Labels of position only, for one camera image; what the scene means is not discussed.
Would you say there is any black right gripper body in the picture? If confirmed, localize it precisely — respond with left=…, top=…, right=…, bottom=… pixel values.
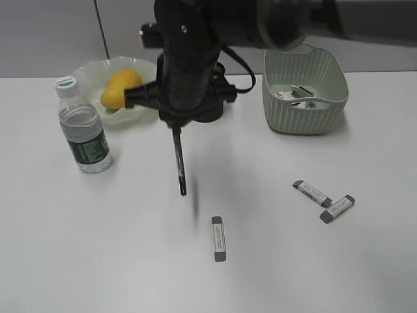
left=124, top=1, right=237, bottom=128

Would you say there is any black marker pen blue label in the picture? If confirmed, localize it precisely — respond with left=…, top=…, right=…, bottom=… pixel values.
left=172, top=127, right=187, bottom=196

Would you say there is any yellow mango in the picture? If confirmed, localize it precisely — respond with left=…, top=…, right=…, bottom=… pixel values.
left=100, top=69, right=142, bottom=110

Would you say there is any white waste paper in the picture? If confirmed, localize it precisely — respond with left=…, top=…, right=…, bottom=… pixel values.
left=276, top=85, right=319, bottom=109

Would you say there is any clear water bottle green label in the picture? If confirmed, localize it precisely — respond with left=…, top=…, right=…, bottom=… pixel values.
left=55, top=76, right=113, bottom=173

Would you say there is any grey white eraser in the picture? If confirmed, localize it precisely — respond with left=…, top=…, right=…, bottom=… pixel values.
left=211, top=216, right=227, bottom=262
left=319, top=195, right=355, bottom=224
left=293, top=180, right=332, bottom=209

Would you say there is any black mesh pen holder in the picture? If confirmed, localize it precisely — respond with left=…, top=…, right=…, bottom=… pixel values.
left=193, top=62, right=225, bottom=123

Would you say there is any pale green wavy glass plate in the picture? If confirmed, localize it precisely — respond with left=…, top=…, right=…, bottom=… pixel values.
left=72, top=56, right=158, bottom=125

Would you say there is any pale green plastic basket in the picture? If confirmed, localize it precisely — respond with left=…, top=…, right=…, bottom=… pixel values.
left=262, top=44, right=349, bottom=136

